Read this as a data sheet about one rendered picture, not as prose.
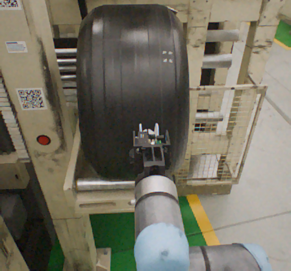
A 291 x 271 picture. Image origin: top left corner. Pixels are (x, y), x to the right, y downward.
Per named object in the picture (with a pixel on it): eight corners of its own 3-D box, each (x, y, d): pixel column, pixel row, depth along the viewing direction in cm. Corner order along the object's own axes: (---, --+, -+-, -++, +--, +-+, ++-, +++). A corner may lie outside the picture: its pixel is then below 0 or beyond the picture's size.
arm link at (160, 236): (135, 292, 41) (133, 255, 36) (134, 227, 50) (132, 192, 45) (190, 288, 41) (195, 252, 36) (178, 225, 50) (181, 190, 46)
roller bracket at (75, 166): (67, 207, 98) (62, 188, 92) (81, 133, 129) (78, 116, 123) (77, 206, 98) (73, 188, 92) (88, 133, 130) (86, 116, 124)
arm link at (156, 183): (178, 221, 50) (131, 223, 50) (174, 201, 54) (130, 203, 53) (180, 190, 46) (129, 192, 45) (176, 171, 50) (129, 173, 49)
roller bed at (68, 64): (56, 111, 134) (41, 51, 116) (61, 94, 146) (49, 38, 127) (98, 110, 135) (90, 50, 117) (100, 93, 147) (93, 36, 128)
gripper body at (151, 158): (168, 127, 59) (177, 166, 49) (167, 160, 64) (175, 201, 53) (131, 129, 59) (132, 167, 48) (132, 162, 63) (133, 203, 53)
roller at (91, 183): (75, 175, 101) (76, 186, 103) (73, 181, 97) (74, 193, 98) (173, 171, 103) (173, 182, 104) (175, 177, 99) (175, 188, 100)
